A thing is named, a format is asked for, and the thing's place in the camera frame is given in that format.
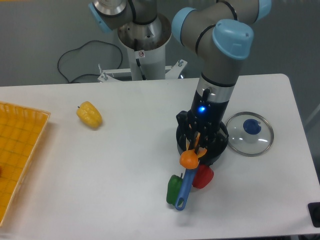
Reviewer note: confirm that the glass lid blue knob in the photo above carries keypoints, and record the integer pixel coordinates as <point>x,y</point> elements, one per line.
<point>250,134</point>

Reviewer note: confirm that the green toy bell pepper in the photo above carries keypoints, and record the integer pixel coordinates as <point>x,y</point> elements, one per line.
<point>173,189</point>

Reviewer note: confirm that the black object table corner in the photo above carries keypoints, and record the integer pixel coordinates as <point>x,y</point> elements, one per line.
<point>314,212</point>

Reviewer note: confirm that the yellow plastic basket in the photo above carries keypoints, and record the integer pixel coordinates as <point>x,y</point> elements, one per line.
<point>21,128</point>

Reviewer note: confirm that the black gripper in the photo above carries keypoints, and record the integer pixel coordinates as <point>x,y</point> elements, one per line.
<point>207,114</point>

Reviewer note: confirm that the red toy bell pepper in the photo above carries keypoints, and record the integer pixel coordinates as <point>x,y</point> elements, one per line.
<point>203,177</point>

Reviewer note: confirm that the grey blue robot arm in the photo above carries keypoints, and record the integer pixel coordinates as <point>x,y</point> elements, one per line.
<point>221,35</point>

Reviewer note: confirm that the long orange toy bread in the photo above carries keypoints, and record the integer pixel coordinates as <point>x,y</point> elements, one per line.
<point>189,159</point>

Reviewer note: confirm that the black pot blue handle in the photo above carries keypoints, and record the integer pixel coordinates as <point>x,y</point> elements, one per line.
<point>188,175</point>

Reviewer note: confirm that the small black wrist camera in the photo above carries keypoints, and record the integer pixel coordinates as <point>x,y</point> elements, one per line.
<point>182,120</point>

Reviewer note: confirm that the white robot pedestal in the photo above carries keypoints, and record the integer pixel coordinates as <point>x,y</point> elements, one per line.
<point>146,50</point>

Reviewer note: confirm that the yellow toy bell pepper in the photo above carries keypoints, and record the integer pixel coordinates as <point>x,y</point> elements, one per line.
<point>89,115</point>

